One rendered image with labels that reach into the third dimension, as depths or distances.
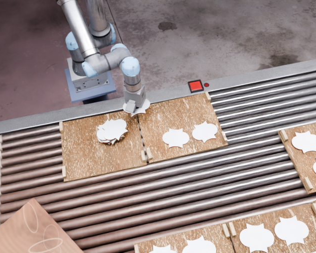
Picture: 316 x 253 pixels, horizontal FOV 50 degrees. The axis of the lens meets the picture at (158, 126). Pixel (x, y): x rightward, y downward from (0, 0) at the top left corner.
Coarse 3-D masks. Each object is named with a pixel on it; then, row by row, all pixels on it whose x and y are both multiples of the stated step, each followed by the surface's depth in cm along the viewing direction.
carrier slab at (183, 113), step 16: (192, 96) 190; (160, 112) 185; (176, 112) 184; (192, 112) 184; (208, 112) 184; (144, 128) 180; (160, 128) 179; (176, 128) 179; (192, 128) 178; (144, 144) 174; (160, 144) 174; (192, 144) 173; (208, 144) 173; (224, 144) 172; (160, 160) 169
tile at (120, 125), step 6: (120, 120) 174; (108, 126) 173; (114, 126) 172; (120, 126) 172; (108, 132) 171; (114, 132) 171; (120, 132) 171; (126, 132) 171; (108, 138) 169; (114, 138) 169
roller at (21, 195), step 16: (240, 144) 174; (256, 144) 174; (272, 144) 176; (176, 160) 170; (192, 160) 171; (96, 176) 167; (112, 176) 167; (16, 192) 164; (32, 192) 164; (48, 192) 165
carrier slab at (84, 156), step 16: (64, 128) 181; (80, 128) 181; (96, 128) 181; (128, 128) 180; (64, 144) 176; (80, 144) 176; (96, 144) 175; (128, 144) 175; (64, 160) 171; (80, 160) 170; (96, 160) 170; (112, 160) 170; (128, 160) 170; (80, 176) 166
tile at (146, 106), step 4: (148, 100) 171; (124, 104) 170; (144, 104) 170; (148, 104) 170; (124, 108) 169; (140, 108) 169; (144, 108) 169; (128, 112) 168; (136, 112) 167; (140, 112) 167; (144, 112) 167; (132, 116) 167
